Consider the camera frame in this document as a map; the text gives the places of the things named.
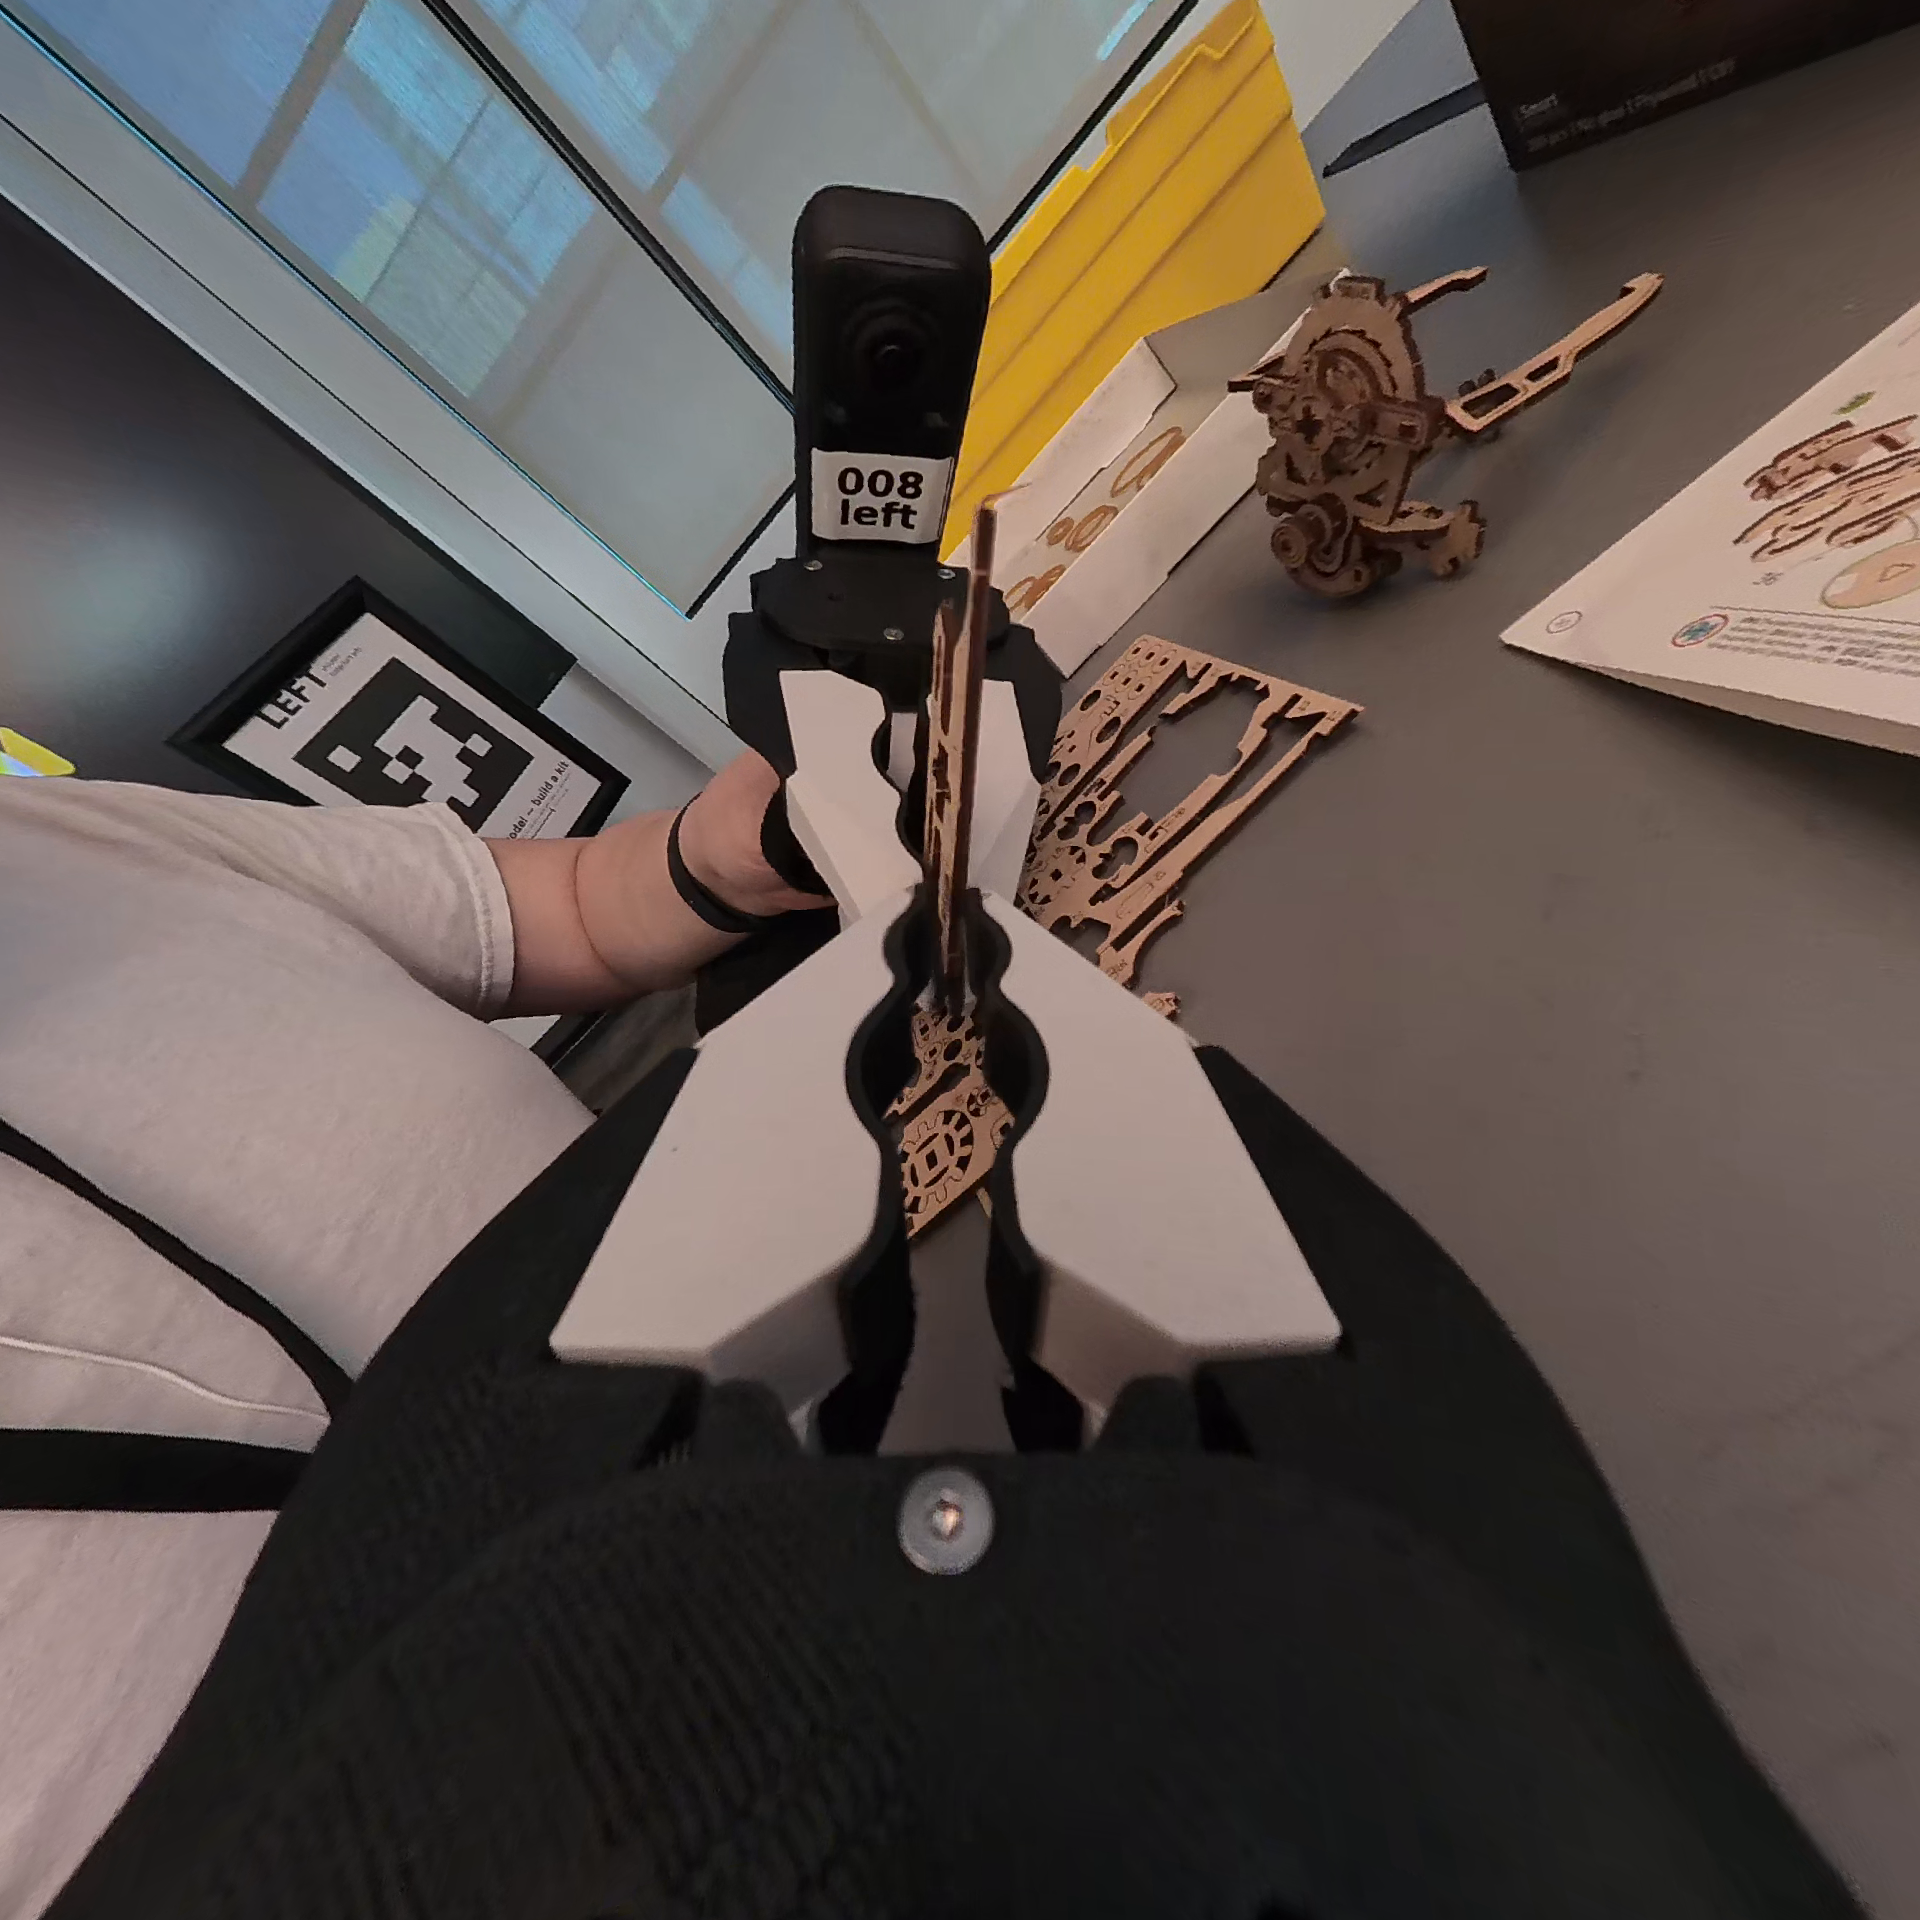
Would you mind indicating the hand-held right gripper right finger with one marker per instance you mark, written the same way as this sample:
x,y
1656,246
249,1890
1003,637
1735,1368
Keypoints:
x,y
1155,1201

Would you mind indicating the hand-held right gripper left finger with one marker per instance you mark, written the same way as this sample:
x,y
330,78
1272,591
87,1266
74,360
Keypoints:
x,y
735,1201

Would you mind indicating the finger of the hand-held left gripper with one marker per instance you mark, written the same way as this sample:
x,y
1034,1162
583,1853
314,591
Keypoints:
x,y
832,764
1018,764

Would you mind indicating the small wooden parts strip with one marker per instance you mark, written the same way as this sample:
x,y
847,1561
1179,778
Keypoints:
x,y
948,780

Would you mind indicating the large wooden parts sheet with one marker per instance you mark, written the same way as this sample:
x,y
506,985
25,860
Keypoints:
x,y
1305,704

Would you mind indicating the person's left forearm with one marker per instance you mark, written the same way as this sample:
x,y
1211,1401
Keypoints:
x,y
599,916

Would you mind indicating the assembled wooden model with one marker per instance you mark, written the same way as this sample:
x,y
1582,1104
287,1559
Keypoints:
x,y
1343,436

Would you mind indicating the person's left hand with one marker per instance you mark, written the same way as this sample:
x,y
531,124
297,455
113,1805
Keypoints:
x,y
735,840

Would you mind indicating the black wristband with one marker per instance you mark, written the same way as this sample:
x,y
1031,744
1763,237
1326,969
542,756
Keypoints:
x,y
687,879

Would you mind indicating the pile of rubber bands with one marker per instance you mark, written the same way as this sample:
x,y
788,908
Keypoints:
x,y
1088,518

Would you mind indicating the yellow box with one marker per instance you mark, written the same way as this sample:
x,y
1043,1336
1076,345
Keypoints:
x,y
1155,196

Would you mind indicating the white cardboard box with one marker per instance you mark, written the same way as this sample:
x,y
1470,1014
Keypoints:
x,y
1185,494

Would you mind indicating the framed marker sign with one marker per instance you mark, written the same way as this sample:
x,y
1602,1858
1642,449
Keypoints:
x,y
406,735

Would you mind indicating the open instruction booklet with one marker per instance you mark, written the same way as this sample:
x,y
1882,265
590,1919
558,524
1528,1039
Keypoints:
x,y
1770,570

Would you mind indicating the dark box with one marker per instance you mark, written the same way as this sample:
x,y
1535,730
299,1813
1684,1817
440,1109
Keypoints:
x,y
1694,66

